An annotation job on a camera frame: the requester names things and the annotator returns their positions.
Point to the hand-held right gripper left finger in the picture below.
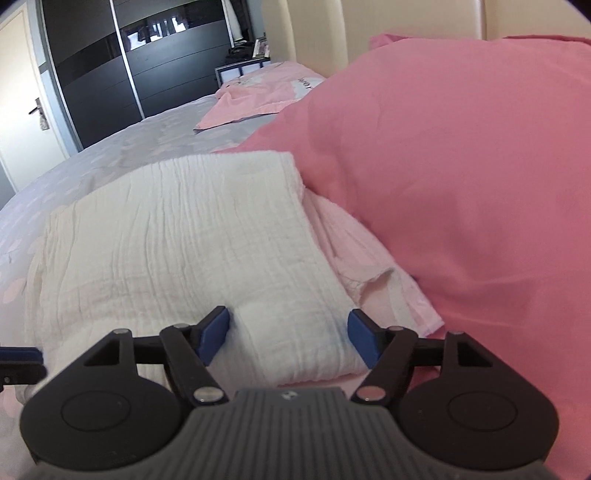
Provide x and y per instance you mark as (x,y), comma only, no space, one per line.
(214,334)

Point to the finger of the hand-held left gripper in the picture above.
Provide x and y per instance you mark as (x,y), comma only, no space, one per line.
(21,355)

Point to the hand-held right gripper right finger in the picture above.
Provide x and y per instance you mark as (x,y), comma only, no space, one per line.
(364,337)

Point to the white muslin cloth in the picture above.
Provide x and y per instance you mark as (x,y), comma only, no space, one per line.
(184,230)

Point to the light pink cloth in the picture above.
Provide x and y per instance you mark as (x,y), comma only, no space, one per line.
(351,244)

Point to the light pink printed pillow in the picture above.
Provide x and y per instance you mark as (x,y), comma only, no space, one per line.
(258,92)

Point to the white door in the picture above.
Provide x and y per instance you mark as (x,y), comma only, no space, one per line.
(23,92)

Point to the white and grey nightstand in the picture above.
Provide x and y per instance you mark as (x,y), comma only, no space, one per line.
(235,71)

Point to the black sliding wardrobe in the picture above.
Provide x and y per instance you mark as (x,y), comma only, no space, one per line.
(92,69)

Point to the cream padded headboard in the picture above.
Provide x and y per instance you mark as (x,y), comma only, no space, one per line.
(323,37)

